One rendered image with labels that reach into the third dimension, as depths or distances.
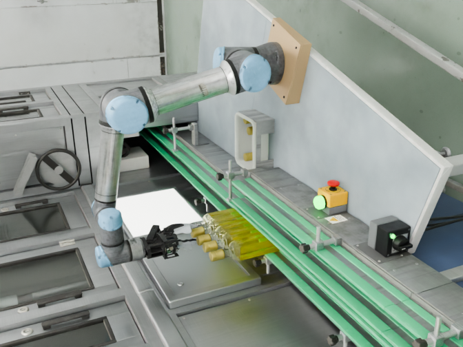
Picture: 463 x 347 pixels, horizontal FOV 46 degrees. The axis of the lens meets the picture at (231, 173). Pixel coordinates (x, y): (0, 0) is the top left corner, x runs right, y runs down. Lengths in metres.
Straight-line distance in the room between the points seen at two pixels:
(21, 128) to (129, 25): 3.03
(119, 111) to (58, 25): 3.82
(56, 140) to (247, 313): 1.36
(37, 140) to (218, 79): 1.24
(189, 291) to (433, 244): 0.79
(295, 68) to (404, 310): 0.88
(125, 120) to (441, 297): 0.98
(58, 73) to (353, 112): 4.10
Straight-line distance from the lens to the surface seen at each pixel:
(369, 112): 1.64
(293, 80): 1.89
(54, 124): 2.70
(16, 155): 2.75
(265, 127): 2.12
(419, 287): 1.46
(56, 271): 2.18
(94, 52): 5.51
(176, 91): 1.69
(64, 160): 2.76
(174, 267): 2.02
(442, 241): 1.74
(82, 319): 1.89
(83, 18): 5.45
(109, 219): 1.78
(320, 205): 1.75
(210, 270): 1.99
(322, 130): 1.85
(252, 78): 1.74
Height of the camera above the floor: 1.76
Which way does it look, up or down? 23 degrees down
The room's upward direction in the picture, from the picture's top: 100 degrees counter-clockwise
